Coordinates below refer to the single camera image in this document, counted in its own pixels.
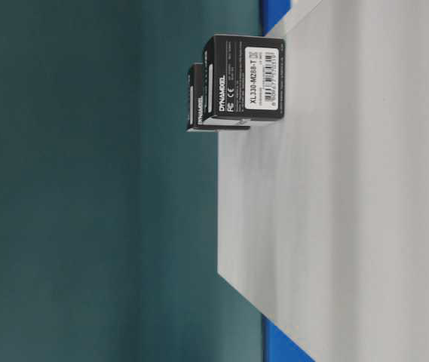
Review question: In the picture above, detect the white base board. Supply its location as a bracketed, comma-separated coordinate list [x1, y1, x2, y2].
[217, 1, 429, 361]

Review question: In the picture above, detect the black white box being moved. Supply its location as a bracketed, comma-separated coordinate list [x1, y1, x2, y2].
[202, 35, 286, 127]

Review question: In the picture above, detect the black white box on base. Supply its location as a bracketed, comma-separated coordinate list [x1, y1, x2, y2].
[186, 63, 250, 132]

